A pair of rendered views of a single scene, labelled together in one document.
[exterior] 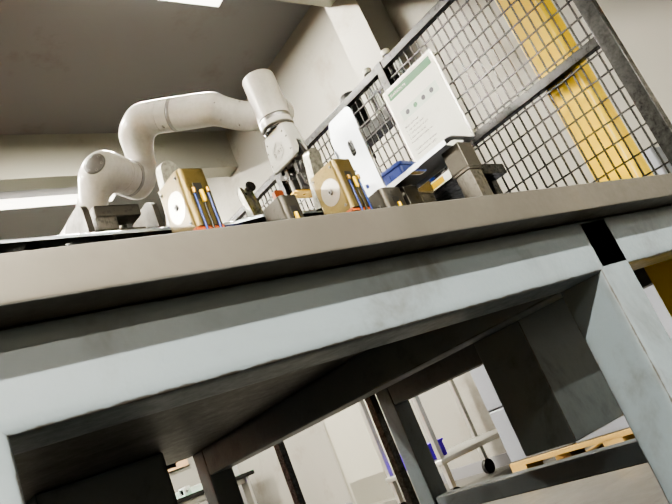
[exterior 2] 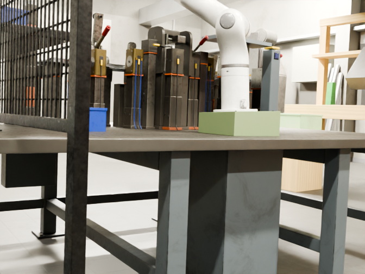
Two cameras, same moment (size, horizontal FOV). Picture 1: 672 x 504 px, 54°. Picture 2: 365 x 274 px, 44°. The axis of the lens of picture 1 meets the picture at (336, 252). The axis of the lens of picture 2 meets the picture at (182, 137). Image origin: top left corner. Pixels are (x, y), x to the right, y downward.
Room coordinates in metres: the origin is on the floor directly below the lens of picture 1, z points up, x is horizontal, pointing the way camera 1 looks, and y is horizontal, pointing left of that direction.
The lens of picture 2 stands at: (3.62, 0.84, 0.79)
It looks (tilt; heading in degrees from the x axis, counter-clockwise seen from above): 3 degrees down; 188
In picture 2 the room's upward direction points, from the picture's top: 2 degrees clockwise
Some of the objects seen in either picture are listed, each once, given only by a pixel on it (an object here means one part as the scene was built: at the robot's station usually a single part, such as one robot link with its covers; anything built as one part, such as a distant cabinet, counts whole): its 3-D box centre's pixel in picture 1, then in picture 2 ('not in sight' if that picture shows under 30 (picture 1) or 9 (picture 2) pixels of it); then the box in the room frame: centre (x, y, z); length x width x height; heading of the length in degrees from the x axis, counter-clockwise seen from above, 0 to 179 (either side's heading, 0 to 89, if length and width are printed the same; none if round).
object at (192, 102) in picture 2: not in sight; (190, 92); (1.33, 0.56, 0.89); 0.12 x 0.07 x 0.38; 45
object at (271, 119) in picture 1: (276, 126); not in sight; (1.50, 0.02, 1.27); 0.09 x 0.08 x 0.03; 45
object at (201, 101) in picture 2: not in sight; (200, 91); (1.28, 0.60, 0.90); 0.05 x 0.05 x 0.40; 45
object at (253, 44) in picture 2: not in sight; (237, 41); (1.27, 0.78, 1.16); 0.37 x 0.14 x 0.02; 135
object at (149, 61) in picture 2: not in sight; (148, 84); (1.51, 0.37, 0.91); 0.07 x 0.05 x 0.42; 45
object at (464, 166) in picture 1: (484, 205); not in sight; (1.36, -0.33, 0.84); 0.05 x 0.05 x 0.29; 45
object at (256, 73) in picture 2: not in sight; (260, 99); (0.91, 0.93, 0.88); 0.12 x 0.07 x 0.36; 45
